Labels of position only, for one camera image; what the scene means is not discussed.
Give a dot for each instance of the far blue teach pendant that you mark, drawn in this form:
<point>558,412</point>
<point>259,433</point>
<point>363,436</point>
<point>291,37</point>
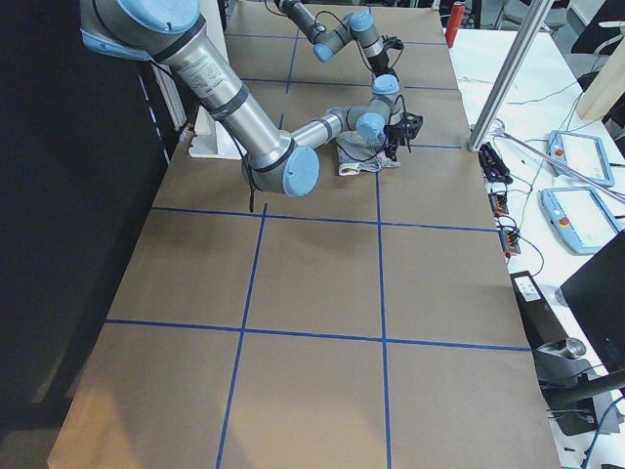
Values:
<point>582,153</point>

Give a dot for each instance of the near blue teach pendant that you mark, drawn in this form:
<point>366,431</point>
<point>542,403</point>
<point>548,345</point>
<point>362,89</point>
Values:
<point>580,218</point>

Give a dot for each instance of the black monitor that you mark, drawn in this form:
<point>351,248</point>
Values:
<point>595,296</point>

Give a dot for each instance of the aluminium frame post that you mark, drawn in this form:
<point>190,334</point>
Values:
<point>537,13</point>

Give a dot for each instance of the black box white label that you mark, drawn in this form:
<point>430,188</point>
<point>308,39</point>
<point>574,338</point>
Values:
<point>541,326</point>

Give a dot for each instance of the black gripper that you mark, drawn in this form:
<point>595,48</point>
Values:
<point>394,137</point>
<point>379,63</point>

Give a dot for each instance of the black orange connector strip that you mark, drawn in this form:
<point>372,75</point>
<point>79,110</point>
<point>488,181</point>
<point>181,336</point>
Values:
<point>509,232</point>

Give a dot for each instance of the blue teach pendant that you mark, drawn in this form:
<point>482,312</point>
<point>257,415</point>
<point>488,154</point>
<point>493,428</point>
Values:
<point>580,218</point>
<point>582,153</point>

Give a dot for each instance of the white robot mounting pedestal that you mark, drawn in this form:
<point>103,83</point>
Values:
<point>211,140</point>

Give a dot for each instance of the red cylinder bottle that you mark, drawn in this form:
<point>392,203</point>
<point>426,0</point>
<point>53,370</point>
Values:
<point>454,22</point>

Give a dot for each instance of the navy white striped polo shirt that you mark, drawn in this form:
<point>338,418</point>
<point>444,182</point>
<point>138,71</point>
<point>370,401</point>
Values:
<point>357,155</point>

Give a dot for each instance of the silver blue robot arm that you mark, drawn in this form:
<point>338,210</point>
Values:
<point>358,27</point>
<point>174,33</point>

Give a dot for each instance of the black clamp tool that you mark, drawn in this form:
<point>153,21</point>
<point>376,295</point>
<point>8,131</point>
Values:
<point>494,169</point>

